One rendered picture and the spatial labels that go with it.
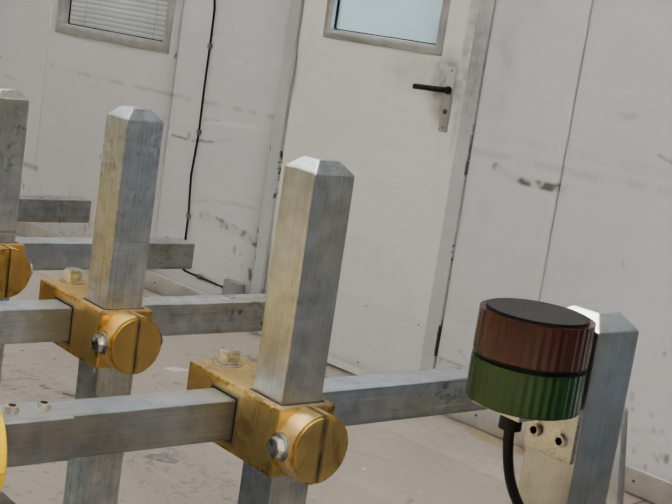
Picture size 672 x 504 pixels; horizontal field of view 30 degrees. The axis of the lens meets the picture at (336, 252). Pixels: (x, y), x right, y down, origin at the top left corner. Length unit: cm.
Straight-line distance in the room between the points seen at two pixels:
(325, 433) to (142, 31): 481
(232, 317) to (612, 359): 58
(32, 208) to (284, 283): 81
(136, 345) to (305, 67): 372
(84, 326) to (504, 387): 53
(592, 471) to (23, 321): 55
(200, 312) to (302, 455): 34
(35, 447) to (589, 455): 35
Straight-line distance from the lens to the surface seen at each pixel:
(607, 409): 69
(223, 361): 94
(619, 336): 68
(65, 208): 165
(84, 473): 111
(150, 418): 86
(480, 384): 64
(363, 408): 98
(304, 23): 477
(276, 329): 87
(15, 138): 128
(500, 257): 408
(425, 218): 429
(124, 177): 105
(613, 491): 79
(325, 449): 87
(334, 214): 85
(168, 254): 144
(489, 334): 64
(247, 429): 89
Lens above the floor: 123
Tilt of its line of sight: 10 degrees down
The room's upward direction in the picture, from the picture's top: 8 degrees clockwise
